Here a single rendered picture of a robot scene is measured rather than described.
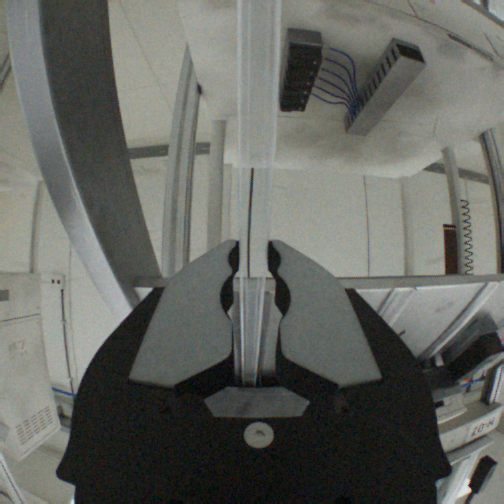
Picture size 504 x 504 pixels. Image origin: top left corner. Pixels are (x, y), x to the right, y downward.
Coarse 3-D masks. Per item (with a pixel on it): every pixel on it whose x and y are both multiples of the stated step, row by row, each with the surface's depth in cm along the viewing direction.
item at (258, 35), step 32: (256, 0) 5; (256, 32) 6; (256, 64) 7; (256, 96) 8; (256, 128) 9; (256, 160) 9; (256, 192) 10; (256, 224) 11; (256, 256) 13; (256, 288) 15; (256, 320) 17; (256, 352) 20
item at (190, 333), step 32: (224, 256) 11; (192, 288) 9; (224, 288) 9; (160, 320) 8; (192, 320) 8; (224, 320) 8; (160, 352) 7; (192, 352) 7; (224, 352) 7; (160, 384) 6; (192, 384) 6; (224, 384) 7
